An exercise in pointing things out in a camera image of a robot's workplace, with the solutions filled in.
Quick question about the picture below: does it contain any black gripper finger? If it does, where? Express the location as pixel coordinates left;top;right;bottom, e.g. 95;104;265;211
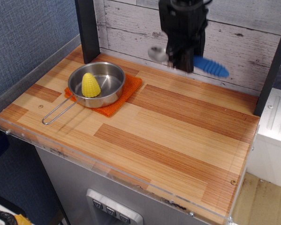
194;31;205;57
167;48;194;73

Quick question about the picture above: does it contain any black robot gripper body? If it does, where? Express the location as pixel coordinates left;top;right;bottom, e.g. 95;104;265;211
158;0;208;52

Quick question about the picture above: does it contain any black vertical post left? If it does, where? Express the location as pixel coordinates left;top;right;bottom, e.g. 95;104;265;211
75;0;100;64

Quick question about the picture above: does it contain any yellow object bottom left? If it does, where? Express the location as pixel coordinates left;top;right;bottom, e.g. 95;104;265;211
14;214;32;225

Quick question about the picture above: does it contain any silver toy fridge cabinet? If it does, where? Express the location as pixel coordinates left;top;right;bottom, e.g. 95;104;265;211
36;147;211;225

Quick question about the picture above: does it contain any black braided cable sleeve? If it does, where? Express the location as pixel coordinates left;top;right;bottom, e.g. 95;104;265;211
0;207;19;225

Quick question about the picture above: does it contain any yellow toy corn cob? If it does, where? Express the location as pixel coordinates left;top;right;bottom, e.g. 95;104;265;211
82;73;101;98

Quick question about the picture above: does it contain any clear acrylic table guard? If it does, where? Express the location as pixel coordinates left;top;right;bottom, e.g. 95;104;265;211
0;47;259;225

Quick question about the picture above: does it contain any orange knitted cloth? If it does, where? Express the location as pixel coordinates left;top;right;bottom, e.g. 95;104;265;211
64;73;143;118

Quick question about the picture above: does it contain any black vertical post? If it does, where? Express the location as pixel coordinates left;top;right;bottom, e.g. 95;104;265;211
253;38;281;117
75;0;100;64

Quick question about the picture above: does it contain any white grooved side counter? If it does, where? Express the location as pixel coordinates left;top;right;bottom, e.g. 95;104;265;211
247;88;281;187

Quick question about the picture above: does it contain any grey ice dispenser panel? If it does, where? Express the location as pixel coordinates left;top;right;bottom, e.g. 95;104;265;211
86;188;144;225

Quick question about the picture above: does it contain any blue handled metal spoon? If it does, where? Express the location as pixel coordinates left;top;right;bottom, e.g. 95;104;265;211
148;46;229;77

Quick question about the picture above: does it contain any black vertical post right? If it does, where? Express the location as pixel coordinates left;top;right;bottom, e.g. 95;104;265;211
253;38;281;117

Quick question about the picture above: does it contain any small steel saucepan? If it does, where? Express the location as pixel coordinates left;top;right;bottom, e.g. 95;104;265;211
41;61;126;125

